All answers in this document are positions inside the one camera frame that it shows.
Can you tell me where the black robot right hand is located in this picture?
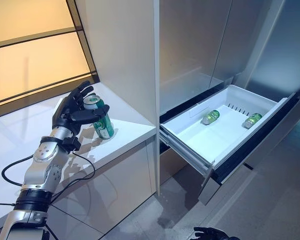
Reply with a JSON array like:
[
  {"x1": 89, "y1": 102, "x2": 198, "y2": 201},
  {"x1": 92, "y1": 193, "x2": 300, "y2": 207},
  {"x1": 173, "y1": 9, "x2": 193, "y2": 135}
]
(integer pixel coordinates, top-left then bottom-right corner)
[{"x1": 192, "y1": 226, "x2": 237, "y2": 240}]

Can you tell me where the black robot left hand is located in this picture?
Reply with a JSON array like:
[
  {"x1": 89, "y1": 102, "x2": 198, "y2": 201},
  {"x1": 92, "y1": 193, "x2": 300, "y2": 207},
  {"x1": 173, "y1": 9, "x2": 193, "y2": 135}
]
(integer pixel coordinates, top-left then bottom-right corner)
[{"x1": 51, "y1": 80, "x2": 111, "y2": 141}]

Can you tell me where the green drink can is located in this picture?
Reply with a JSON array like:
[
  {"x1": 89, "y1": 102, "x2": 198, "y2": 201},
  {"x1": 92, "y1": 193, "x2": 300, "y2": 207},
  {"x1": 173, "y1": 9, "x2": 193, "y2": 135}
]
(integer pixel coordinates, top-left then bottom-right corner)
[
  {"x1": 241, "y1": 112, "x2": 264, "y2": 130},
  {"x1": 201, "y1": 109, "x2": 221, "y2": 126},
  {"x1": 82, "y1": 94, "x2": 115, "y2": 140}
]

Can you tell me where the white fridge drawer bin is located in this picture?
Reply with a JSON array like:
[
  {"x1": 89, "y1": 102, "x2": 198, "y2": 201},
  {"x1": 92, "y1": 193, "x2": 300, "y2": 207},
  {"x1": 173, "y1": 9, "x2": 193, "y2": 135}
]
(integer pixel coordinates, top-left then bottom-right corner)
[{"x1": 160, "y1": 84, "x2": 289, "y2": 174}]

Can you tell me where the stainless steel fridge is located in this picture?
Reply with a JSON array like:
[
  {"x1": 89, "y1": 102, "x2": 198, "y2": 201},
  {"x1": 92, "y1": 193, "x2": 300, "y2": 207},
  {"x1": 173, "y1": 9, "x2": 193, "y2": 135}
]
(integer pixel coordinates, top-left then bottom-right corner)
[{"x1": 157, "y1": 0, "x2": 300, "y2": 181}]

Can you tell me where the amber glass window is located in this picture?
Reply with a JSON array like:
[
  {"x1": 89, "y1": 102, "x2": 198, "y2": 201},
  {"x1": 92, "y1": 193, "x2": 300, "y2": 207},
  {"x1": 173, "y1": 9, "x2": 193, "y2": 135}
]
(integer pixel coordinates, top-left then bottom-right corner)
[{"x1": 0, "y1": 0, "x2": 101, "y2": 111}]

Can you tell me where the tall white cabinet panel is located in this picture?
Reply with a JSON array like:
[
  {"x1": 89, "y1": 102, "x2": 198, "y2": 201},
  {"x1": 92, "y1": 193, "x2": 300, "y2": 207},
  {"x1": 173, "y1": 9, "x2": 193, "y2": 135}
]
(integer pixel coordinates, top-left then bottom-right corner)
[{"x1": 74, "y1": 0, "x2": 161, "y2": 196}]

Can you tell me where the white open freezer drawer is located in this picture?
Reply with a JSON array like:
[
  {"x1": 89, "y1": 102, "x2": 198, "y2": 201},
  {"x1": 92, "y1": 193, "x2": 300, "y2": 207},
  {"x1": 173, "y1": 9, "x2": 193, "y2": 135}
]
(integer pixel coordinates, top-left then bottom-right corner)
[{"x1": 198, "y1": 92, "x2": 300, "y2": 207}]

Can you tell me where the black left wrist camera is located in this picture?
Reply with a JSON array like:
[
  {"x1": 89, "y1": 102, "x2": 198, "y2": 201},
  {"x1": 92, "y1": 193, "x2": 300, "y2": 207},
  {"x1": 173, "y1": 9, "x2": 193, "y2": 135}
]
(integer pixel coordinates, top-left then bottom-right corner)
[{"x1": 61, "y1": 136, "x2": 81, "y2": 153}]

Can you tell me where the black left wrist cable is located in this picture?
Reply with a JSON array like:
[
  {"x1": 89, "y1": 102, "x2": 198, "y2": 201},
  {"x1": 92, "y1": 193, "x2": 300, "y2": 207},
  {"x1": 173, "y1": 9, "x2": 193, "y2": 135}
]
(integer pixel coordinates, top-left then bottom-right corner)
[{"x1": 0, "y1": 149, "x2": 96, "y2": 209}]

